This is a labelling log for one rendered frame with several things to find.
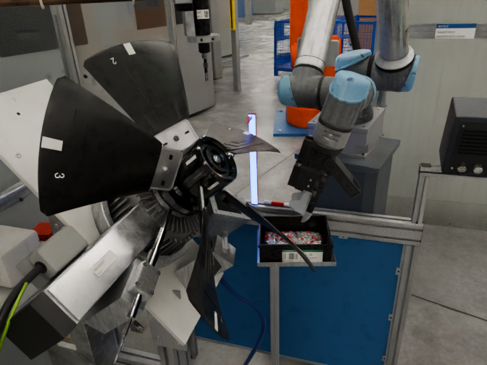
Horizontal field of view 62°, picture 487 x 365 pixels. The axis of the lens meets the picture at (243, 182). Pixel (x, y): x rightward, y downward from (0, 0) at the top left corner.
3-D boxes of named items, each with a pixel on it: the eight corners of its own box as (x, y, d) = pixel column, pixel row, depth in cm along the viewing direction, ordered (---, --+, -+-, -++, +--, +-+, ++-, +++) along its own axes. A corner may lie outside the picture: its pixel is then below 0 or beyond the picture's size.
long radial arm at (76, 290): (110, 226, 93) (140, 201, 87) (133, 250, 94) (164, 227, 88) (11, 316, 68) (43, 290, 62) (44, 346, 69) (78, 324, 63)
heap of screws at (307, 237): (264, 261, 120) (264, 254, 119) (264, 235, 133) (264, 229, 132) (327, 261, 119) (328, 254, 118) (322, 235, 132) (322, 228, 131)
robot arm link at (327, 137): (352, 125, 89) (350, 137, 82) (344, 143, 91) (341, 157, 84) (320, 114, 90) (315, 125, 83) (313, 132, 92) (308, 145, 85)
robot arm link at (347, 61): (340, 85, 148) (340, 46, 142) (377, 86, 142) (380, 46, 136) (330, 95, 139) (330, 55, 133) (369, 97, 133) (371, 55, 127)
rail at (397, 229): (167, 214, 155) (164, 195, 151) (171, 208, 158) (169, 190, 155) (419, 246, 130) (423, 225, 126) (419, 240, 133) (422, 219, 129)
